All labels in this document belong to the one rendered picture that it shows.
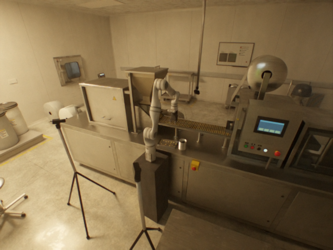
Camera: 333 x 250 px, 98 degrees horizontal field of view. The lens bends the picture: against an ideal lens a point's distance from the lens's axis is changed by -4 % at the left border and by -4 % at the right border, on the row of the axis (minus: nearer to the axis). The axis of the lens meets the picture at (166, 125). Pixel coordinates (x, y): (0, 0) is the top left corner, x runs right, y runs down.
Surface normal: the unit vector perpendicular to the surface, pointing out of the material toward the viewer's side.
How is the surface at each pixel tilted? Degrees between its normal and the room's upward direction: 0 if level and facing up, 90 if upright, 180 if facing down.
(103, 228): 0
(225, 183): 90
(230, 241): 0
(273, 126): 90
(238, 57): 90
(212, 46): 90
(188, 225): 0
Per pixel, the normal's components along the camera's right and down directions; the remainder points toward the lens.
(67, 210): 0.00, -0.88
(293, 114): -0.39, 0.44
